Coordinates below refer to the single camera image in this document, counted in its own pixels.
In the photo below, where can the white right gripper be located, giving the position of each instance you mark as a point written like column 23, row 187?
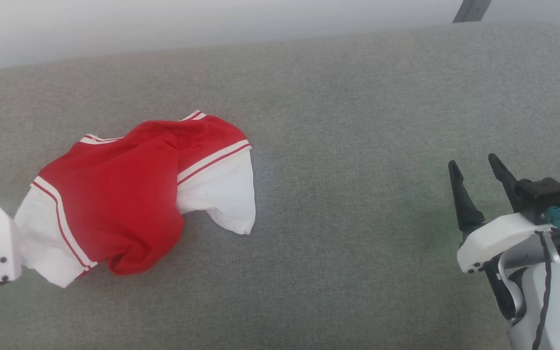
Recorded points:
column 498, row 238

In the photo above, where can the red and white garment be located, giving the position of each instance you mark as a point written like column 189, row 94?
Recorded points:
column 124, row 199

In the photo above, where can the grey fabric sofa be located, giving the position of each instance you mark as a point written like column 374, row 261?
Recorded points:
column 358, row 146

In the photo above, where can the grey metal pole with bracket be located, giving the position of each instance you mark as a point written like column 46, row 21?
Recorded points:
column 472, row 9

